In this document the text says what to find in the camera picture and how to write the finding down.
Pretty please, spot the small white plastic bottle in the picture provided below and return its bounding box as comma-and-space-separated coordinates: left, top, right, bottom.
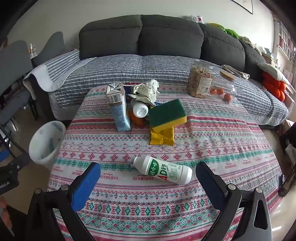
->
131, 98, 149, 118

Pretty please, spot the framed wall picture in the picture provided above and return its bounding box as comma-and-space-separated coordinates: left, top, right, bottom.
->
231, 0, 253, 15

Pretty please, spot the crumpled beige paper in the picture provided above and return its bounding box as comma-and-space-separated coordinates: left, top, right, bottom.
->
127, 79, 160, 107

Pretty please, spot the beige striped cloth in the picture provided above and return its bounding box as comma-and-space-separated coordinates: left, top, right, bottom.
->
221, 64, 250, 80

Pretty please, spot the white plastic bin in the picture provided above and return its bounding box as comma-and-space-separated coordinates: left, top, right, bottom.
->
28, 120, 66, 171

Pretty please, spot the white bottle green label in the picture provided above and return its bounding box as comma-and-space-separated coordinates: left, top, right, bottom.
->
130, 155, 193, 185

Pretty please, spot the yellow foil packet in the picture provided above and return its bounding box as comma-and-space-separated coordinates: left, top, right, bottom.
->
150, 126, 174, 146

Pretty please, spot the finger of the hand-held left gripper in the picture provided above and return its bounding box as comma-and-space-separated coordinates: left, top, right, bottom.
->
10, 153, 31, 171

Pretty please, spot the patterned red green tablecloth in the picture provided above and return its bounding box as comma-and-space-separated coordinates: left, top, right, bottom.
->
47, 82, 284, 241

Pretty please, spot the clear bag of tomatoes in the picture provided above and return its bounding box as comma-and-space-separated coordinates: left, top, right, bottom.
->
209, 70, 238, 104

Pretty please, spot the dark grey sofa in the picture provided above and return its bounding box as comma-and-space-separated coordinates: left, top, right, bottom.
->
48, 14, 269, 121

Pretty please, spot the white plush toy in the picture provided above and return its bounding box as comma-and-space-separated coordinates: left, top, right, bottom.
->
183, 15, 204, 24

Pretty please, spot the grey sofa with striped cover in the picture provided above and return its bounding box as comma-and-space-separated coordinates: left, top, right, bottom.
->
23, 49, 289, 126

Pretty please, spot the green yellow sponge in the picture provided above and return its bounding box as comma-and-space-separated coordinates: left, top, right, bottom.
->
148, 99, 187, 128

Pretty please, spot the pale grey pillow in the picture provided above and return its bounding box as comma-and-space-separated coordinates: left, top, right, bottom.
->
257, 62, 289, 85

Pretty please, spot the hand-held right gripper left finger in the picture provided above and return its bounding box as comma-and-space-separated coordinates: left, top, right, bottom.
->
25, 162, 101, 241

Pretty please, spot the white bookshelf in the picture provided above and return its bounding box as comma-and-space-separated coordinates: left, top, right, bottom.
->
276, 21, 296, 61

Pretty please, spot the blue snack box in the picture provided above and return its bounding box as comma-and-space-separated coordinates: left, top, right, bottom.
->
123, 82, 137, 94

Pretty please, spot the orange peel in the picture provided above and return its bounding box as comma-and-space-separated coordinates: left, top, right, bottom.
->
128, 109, 146, 127

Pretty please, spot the grey green plush toy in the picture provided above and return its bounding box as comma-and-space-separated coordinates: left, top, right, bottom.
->
239, 36, 262, 55

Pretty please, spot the orange cushion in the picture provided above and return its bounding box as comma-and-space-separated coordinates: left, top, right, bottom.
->
262, 71, 287, 101

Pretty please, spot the clear jar of snacks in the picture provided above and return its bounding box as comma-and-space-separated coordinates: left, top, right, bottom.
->
187, 59, 219, 98

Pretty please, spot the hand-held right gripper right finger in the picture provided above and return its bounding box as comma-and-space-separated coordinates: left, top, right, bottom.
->
195, 161, 273, 241

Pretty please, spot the blue milk carton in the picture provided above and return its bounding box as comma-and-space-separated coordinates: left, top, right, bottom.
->
106, 82, 131, 133

